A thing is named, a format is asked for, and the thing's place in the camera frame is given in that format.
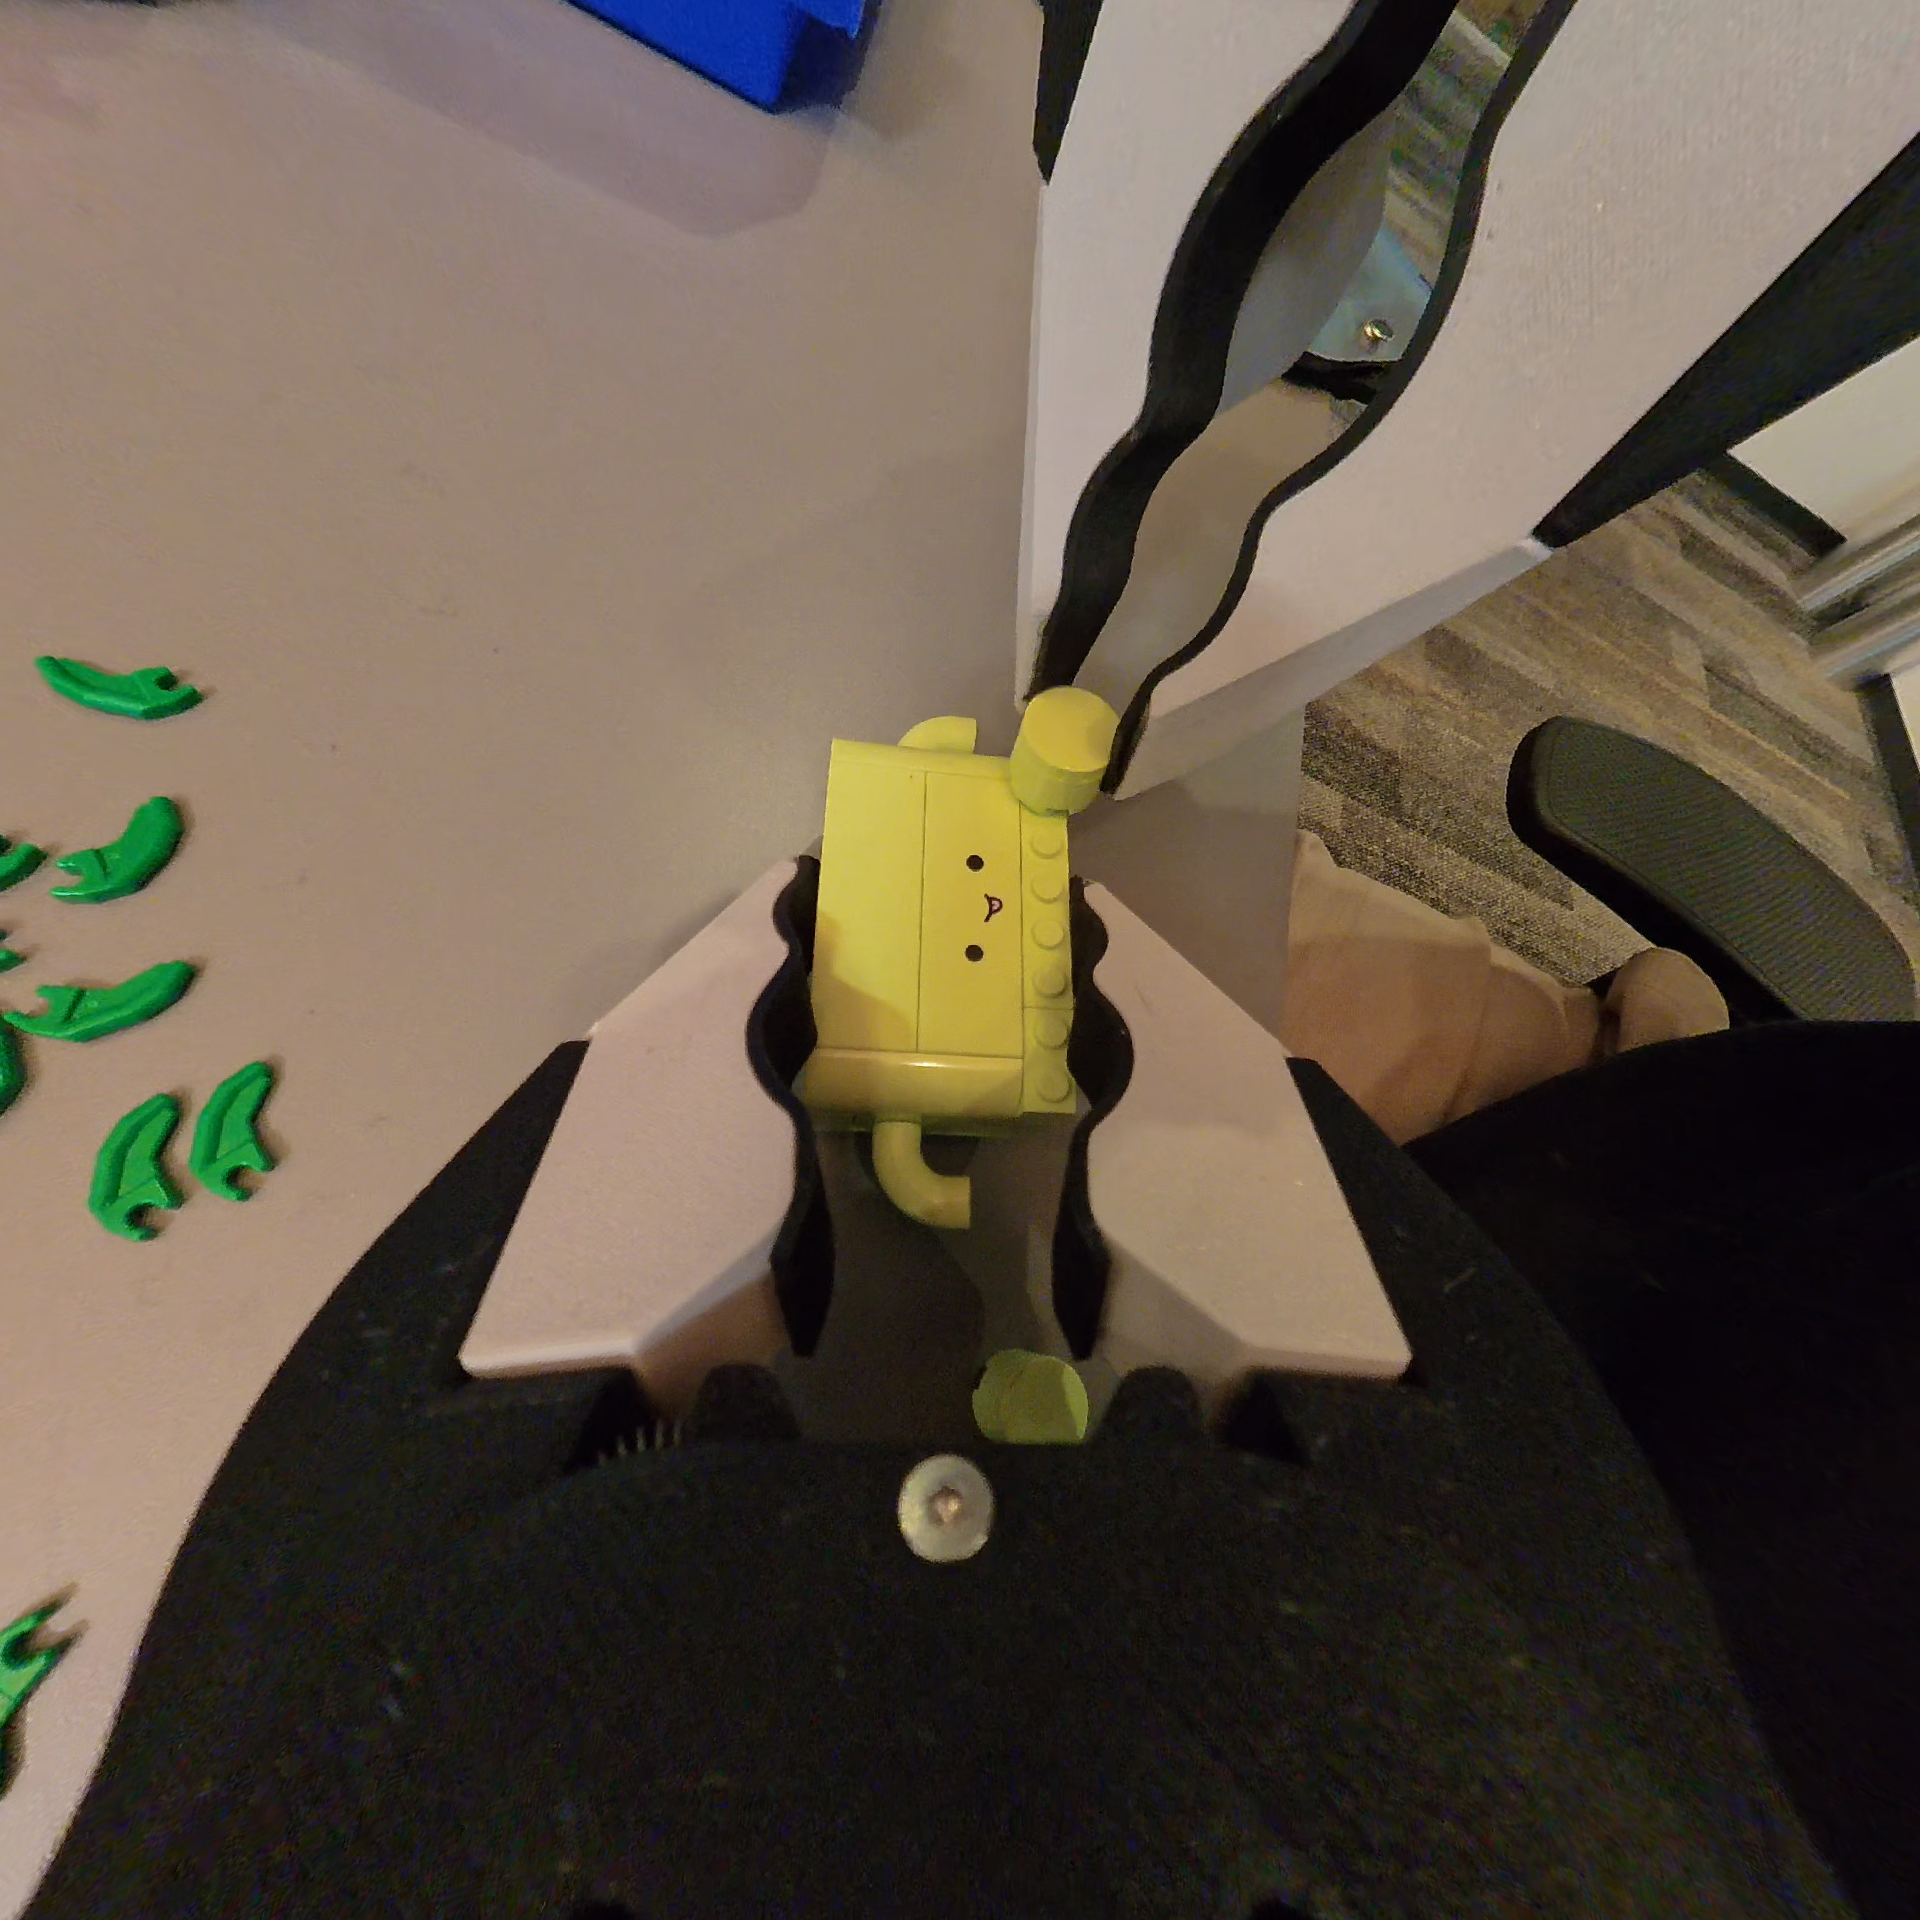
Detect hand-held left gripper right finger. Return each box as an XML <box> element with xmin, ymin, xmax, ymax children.
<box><xmin>1051</xmin><ymin>878</ymin><xmax>1422</xmax><ymax>1397</ymax></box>

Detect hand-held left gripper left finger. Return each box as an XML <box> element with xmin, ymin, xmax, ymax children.
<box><xmin>459</xmin><ymin>852</ymin><xmax>836</xmax><ymax>1404</ymax></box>

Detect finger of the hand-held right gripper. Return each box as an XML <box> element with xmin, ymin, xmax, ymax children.
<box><xmin>1017</xmin><ymin>0</ymin><xmax>1471</xmax><ymax>713</ymax></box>
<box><xmin>1107</xmin><ymin>0</ymin><xmax>1920</xmax><ymax>797</ymax></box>

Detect lime green toy brick pot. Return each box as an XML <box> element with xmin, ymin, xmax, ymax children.
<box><xmin>796</xmin><ymin>716</ymin><xmax>1081</xmax><ymax>1235</ymax></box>

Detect lime green round peg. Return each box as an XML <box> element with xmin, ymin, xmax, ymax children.
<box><xmin>969</xmin><ymin>1345</ymin><xmax>1095</xmax><ymax>1447</ymax></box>
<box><xmin>1008</xmin><ymin>686</ymin><xmax>1121</xmax><ymax>815</ymax></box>

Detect person's beige trouser leg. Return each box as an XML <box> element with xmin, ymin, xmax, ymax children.
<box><xmin>1288</xmin><ymin>830</ymin><xmax>1730</xmax><ymax>1145</ymax></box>

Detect grey metal plate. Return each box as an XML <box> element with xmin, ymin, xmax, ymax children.
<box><xmin>1304</xmin><ymin>231</ymin><xmax>1441</xmax><ymax>367</ymax></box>

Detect blue plastic bin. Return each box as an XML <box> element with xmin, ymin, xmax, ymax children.
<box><xmin>568</xmin><ymin>0</ymin><xmax>873</xmax><ymax>111</ymax></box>

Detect black mesh chair armrest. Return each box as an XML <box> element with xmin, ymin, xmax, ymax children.
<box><xmin>1507</xmin><ymin>716</ymin><xmax>1920</xmax><ymax>1025</ymax></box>

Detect scattered green leaf pieces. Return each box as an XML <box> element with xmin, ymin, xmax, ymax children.
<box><xmin>0</xmin><ymin>652</ymin><xmax>289</xmax><ymax>1801</ymax></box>

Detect black desk frame bar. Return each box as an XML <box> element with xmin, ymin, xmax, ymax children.
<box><xmin>1697</xmin><ymin>455</ymin><xmax>1849</xmax><ymax>561</ymax></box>

